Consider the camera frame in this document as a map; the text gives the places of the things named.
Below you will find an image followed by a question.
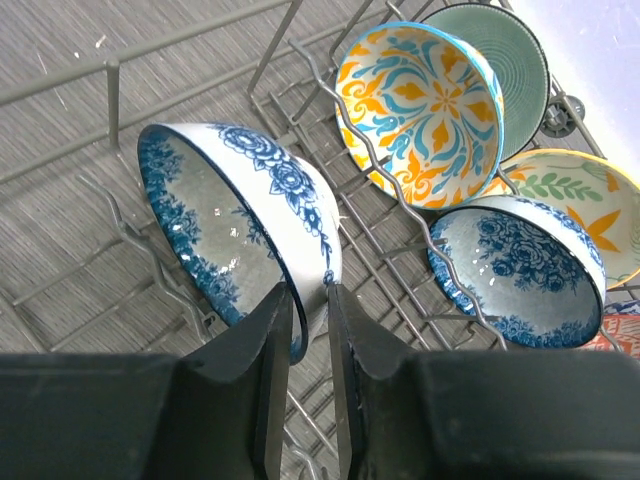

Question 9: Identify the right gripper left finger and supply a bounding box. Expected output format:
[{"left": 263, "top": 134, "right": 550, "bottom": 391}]
[{"left": 1, "top": 283, "right": 293, "bottom": 479}]

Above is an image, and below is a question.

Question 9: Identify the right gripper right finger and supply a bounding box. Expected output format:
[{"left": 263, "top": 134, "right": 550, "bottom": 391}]
[{"left": 328, "top": 285, "right": 639, "bottom": 479}]

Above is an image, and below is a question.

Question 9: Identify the blue floral bowl front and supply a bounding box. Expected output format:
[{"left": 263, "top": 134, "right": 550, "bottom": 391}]
[{"left": 137, "top": 122, "right": 343, "bottom": 363}]

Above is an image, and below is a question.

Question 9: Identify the blue floral bowl middle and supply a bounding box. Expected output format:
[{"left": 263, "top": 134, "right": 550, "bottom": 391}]
[{"left": 427, "top": 194, "right": 606, "bottom": 349}]

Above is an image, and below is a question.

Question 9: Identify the red blue zigzag bowl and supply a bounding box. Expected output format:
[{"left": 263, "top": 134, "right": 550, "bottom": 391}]
[{"left": 585, "top": 300, "right": 639, "bottom": 360}]

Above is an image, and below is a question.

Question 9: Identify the yellow bowl with leaves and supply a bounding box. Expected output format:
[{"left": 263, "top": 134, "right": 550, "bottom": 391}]
[{"left": 501, "top": 148, "right": 639, "bottom": 289}]

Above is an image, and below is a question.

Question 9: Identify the yellow blue floral bowl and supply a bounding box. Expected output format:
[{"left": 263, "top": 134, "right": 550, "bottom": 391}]
[{"left": 335, "top": 22, "right": 505, "bottom": 210}]

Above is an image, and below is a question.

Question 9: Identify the mint green ribbed bowl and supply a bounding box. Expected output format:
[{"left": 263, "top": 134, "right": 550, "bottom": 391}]
[{"left": 422, "top": 3, "right": 550, "bottom": 160}]

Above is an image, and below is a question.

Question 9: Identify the grey wire dish rack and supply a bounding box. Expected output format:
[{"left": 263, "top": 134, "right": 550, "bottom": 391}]
[{"left": 0, "top": 0, "right": 640, "bottom": 480}]

